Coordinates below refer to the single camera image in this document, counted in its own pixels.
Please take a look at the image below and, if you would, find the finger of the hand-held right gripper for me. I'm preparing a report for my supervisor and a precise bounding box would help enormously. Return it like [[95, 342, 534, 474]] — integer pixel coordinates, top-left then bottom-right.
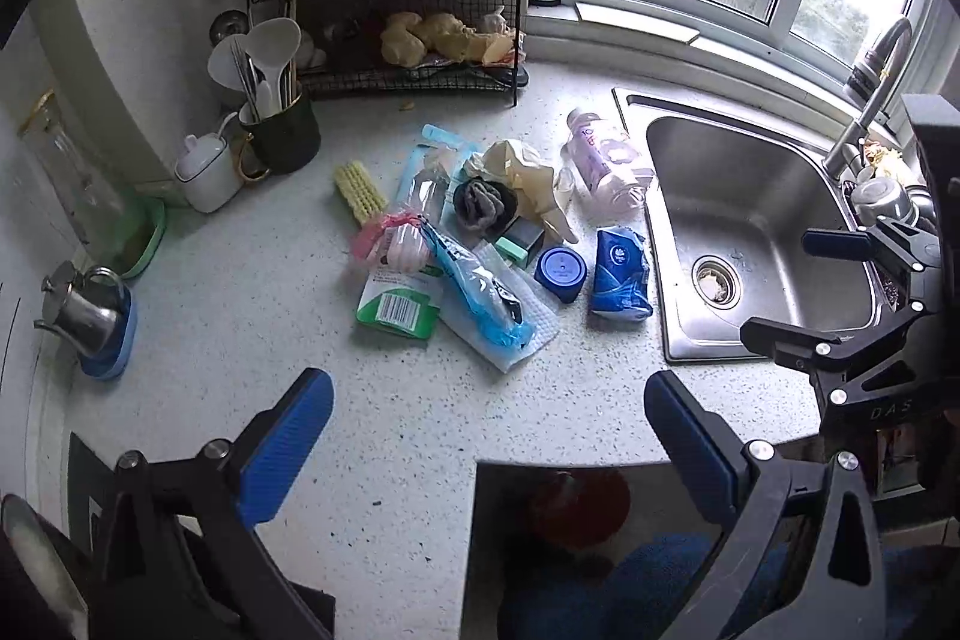
[[739, 302, 946, 420], [802, 214, 944, 281]]

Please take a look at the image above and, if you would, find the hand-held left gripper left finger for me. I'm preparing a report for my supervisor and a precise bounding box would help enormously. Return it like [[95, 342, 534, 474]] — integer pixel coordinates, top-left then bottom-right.
[[75, 367, 338, 640]]

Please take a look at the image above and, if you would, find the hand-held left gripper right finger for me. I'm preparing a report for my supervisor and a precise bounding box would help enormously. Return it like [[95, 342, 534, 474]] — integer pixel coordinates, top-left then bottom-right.
[[643, 370, 890, 640]]

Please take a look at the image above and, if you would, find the red plastic bin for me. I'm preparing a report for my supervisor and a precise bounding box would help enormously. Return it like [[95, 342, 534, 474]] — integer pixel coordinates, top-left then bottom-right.
[[525, 469, 632, 551]]

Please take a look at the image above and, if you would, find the plastic juice bottle purple label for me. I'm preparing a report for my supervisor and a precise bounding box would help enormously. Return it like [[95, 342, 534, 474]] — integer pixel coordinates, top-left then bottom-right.
[[564, 109, 655, 214]]

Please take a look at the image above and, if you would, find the yellow bristle scrub brush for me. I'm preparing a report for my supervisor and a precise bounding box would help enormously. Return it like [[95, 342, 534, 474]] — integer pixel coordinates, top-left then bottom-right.
[[334, 160, 389, 227]]

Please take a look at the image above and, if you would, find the cream rubber glove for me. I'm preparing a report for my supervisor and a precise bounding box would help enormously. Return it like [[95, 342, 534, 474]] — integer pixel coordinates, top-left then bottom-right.
[[463, 139, 580, 245]]

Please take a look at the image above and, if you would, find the grey felt cloth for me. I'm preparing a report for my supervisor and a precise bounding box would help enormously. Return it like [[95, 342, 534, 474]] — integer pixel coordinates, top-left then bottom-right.
[[452, 176, 518, 236]]

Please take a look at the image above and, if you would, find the steel bowl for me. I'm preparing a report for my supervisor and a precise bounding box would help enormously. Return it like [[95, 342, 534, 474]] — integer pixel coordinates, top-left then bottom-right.
[[849, 175, 912, 225]]

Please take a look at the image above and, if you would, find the sink drain strainer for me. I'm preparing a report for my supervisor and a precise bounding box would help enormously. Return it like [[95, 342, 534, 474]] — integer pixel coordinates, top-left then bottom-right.
[[691, 254, 743, 310]]

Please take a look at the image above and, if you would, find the yellow dish cloth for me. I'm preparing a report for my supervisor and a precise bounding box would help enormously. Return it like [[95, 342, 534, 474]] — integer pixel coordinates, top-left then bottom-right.
[[862, 139, 908, 176]]

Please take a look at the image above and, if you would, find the steel sink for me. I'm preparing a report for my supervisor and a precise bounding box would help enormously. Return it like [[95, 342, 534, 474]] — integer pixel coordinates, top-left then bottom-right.
[[613, 86, 901, 363]]

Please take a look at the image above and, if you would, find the steel faucet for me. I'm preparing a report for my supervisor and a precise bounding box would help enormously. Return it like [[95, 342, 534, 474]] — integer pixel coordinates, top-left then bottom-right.
[[821, 17, 914, 180]]

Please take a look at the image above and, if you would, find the green card package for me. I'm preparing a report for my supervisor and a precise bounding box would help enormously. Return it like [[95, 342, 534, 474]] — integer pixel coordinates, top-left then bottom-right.
[[355, 265, 445, 341]]

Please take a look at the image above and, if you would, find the blue tissue packet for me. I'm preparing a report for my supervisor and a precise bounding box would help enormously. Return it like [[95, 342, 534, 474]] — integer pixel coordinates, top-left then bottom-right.
[[589, 226, 653, 322]]

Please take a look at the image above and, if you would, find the white wipe cloth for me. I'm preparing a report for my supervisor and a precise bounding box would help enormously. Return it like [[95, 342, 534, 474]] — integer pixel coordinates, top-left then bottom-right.
[[439, 246, 562, 375]]

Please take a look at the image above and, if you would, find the blue dish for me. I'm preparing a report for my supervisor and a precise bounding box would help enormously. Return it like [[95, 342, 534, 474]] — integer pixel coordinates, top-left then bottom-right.
[[79, 286, 138, 380]]

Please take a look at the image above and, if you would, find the blue round lid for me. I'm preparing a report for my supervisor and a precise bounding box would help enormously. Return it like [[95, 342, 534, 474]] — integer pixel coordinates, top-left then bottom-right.
[[535, 246, 587, 304]]

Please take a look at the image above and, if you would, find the pink item packet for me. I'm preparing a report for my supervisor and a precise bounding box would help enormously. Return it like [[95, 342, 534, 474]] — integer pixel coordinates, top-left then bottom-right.
[[351, 212, 440, 272]]

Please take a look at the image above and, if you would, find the blue plastic packet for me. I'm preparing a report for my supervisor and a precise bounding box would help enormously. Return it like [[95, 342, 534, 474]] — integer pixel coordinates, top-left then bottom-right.
[[420, 220, 535, 352]]

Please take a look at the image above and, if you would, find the green dish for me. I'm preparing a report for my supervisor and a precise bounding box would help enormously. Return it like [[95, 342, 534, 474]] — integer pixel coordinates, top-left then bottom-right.
[[112, 197, 167, 280]]

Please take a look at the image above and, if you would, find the steel oil pot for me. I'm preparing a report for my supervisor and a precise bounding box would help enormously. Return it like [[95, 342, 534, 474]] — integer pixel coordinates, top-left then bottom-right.
[[32, 261, 127, 357]]

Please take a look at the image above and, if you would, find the small black green box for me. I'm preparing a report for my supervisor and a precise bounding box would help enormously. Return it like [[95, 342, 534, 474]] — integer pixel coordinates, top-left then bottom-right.
[[495, 218, 547, 270]]

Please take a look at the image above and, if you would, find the white lidded pot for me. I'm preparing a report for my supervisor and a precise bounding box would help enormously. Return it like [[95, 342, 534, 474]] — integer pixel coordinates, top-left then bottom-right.
[[174, 111, 245, 214]]

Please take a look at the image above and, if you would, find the clear blue plastic wrapper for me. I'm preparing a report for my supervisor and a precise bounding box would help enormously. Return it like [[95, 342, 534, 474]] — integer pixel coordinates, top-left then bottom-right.
[[396, 122, 481, 221]]

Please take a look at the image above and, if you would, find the dark utensil cup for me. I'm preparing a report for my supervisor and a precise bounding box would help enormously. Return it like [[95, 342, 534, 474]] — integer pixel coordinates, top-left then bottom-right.
[[238, 91, 322, 182]]

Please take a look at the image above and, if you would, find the white ladle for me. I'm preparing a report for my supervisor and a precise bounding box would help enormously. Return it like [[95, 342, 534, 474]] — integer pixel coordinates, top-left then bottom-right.
[[207, 36, 260, 120]]

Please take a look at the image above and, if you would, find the white rice paddle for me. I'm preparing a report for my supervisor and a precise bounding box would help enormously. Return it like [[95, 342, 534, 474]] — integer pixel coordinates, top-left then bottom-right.
[[246, 17, 302, 112]]

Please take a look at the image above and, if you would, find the ginger root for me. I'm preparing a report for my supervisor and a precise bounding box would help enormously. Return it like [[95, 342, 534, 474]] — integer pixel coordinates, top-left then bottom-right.
[[380, 11, 430, 67], [420, 12, 518, 64]]

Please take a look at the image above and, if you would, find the small metal strainer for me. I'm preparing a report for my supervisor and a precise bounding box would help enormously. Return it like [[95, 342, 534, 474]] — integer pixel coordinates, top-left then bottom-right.
[[208, 10, 250, 47]]

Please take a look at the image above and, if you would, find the black wire rack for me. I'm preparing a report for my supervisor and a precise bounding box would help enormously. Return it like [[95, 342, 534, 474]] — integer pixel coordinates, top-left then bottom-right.
[[246, 0, 530, 107]]

